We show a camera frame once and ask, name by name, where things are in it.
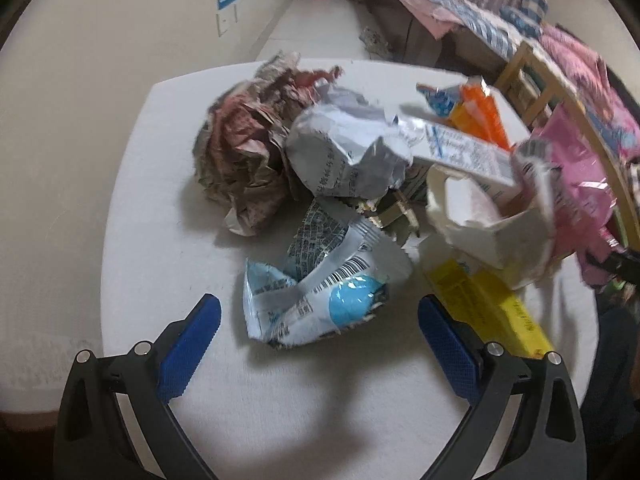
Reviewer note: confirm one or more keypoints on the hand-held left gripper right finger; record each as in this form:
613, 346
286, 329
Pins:
450, 355

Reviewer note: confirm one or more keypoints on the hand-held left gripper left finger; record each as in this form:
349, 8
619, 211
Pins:
190, 345

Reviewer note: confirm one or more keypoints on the yellow cardboard box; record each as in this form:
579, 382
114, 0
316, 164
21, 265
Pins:
490, 305

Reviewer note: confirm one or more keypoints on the blue and white snack packet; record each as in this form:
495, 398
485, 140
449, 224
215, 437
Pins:
325, 280

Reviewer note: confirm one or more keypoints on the white and blue milk carton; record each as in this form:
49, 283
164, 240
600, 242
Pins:
465, 152

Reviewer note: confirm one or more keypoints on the grey mailing bag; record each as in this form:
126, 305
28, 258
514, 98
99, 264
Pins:
330, 150

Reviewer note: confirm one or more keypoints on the crushed white paper box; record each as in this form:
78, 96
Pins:
500, 240

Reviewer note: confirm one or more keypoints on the brown and gold wrapper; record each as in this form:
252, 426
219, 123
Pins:
390, 215

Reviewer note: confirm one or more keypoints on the crumpled reddish newspaper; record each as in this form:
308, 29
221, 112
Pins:
240, 150

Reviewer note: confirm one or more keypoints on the pink plastic bag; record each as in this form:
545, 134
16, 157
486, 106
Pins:
575, 175

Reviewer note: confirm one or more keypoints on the orange snack packet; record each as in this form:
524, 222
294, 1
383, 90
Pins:
480, 115

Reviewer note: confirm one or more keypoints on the wooden chair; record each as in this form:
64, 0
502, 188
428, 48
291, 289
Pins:
525, 60

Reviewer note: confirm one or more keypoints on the pink floral quilt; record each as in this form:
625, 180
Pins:
585, 65

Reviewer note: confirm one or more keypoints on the grey slippers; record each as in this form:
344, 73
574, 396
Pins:
375, 40

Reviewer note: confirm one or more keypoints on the bed with plaid sheet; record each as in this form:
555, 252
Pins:
425, 30

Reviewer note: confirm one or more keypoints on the striped blue blanket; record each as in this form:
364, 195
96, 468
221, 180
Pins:
460, 15

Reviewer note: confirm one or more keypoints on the blue checked pillow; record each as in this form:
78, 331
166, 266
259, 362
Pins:
530, 7

